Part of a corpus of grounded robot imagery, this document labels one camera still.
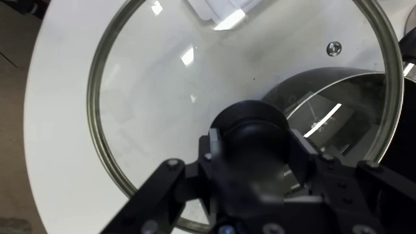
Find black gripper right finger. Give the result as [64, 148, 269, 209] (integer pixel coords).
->
[289, 129, 416, 234]

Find black cooking pot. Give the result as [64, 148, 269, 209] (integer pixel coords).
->
[259, 34, 416, 200]

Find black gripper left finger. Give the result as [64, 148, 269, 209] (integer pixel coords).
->
[102, 129, 258, 234]

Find clear plastic container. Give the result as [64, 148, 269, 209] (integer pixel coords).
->
[186, 0, 267, 32]

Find glass lid with black knob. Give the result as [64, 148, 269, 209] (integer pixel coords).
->
[85, 0, 407, 234]

